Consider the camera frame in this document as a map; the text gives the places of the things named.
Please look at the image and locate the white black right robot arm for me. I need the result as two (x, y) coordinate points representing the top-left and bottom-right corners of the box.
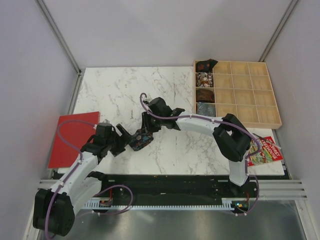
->
(140, 93), (251, 197)

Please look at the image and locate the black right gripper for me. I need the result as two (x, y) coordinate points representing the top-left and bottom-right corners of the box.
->
(140, 111), (164, 135)

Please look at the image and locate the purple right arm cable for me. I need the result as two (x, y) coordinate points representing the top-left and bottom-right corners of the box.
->
(139, 92), (260, 217)

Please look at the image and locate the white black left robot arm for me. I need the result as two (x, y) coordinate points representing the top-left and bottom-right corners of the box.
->
(32, 122), (130, 240)

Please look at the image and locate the red treehouse children's book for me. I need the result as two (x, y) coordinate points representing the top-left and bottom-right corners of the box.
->
(247, 136), (284, 167)

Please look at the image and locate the grey right frame post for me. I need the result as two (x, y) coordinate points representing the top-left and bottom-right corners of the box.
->
(258, 0), (300, 62)

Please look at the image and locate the white slotted cable duct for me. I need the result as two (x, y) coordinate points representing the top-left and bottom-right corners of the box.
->
(81, 198), (235, 211)

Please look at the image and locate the black orange rolled tie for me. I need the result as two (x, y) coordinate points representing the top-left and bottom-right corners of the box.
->
(195, 59), (218, 73)

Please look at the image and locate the wooden compartment tray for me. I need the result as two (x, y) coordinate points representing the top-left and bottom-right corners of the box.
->
(193, 60), (282, 130)

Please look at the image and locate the grey aluminium frame post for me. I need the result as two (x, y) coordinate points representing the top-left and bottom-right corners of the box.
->
(35, 0), (82, 76)

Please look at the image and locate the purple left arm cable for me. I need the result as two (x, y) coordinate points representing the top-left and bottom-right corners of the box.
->
(44, 119), (134, 240)

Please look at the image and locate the grey blue rolled tie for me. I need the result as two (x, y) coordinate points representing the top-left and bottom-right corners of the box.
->
(196, 102), (216, 117)

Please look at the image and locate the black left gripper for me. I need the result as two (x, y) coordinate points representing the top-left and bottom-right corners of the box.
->
(105, 124), (136, 157)

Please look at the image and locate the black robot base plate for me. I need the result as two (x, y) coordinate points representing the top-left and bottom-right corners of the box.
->
(89, 171), (260, 206)

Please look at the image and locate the multicolour patterned rolled tie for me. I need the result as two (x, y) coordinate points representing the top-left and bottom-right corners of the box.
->
(195, 72), (214, 88)

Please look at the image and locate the thin pencil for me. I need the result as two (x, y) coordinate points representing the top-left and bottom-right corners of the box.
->
(252, 133), (282, 150)

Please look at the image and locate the red flat box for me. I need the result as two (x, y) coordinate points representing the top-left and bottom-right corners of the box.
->
(48, 111), (100, 169)

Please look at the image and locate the dark blue floral tie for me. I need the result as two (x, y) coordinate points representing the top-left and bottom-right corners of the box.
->
(128, 129), (154, 152)

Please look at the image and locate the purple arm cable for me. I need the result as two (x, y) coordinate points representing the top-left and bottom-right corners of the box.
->
(44, 119), (134, 240)
(139, 92), (260, 217)

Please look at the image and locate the dark brown rolled tie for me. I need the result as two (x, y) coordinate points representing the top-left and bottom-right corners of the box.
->
(196, 89), (215, 103)

